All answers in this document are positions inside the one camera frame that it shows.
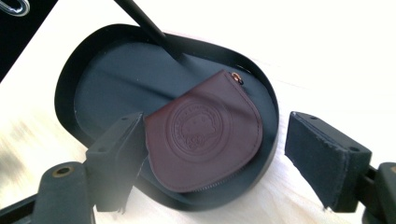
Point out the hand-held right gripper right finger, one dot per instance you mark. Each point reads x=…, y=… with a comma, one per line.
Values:
x=327, y=161

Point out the silver carabiner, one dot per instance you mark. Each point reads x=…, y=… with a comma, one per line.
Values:
x=23, y=12

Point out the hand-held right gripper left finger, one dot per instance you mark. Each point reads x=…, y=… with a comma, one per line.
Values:
x=115, y=161

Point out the brown leather coin pouch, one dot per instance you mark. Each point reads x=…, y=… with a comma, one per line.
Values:
x=202, y=149

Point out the black key rack with tray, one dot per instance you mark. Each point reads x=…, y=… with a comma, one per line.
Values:
x=109, y=87

